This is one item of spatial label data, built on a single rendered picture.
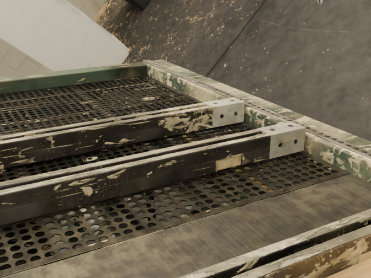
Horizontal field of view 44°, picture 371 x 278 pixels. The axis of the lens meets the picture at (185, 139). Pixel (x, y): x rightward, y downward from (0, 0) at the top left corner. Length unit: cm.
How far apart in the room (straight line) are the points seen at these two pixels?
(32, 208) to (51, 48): 347
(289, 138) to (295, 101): 146
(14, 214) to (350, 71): 204
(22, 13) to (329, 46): 261
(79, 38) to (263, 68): 198
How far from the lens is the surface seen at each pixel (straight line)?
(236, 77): 321
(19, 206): 102
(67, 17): 439
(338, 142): 130
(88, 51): 450
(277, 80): 294
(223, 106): 149
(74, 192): 103
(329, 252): 81
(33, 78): 203
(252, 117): 153
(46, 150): 129
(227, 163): 120
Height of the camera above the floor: 190
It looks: 36 degrees down
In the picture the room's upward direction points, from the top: 57 degrees counter-clockwise
